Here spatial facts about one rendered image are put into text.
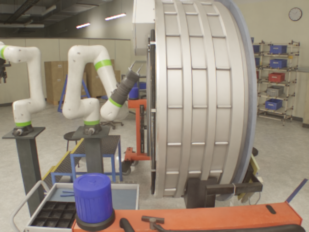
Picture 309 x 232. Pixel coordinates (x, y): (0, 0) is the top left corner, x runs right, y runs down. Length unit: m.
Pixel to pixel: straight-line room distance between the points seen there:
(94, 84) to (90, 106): 6.90
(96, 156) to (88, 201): 1.20
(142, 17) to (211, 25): 0.37
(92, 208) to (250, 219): 0.50
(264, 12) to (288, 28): 0.81
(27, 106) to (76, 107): 0.44
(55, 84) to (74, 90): 6.49
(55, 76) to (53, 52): 1.43
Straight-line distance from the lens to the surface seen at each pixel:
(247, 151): 1.23
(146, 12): 1.41
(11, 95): 9.01
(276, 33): 6.82
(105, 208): 0.76
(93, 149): 1.90
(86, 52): 1.60
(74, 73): 1.62
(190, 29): 1.28
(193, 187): 1.35
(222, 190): 1.18
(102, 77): 1.61
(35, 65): 2.05
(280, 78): 5.94
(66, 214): 1.41
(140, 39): 1.39
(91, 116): 1.81
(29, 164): 2.10
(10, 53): 1.96
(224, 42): 1.26
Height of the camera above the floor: 1.47
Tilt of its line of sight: 14 degrees down
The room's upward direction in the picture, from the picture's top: straight up
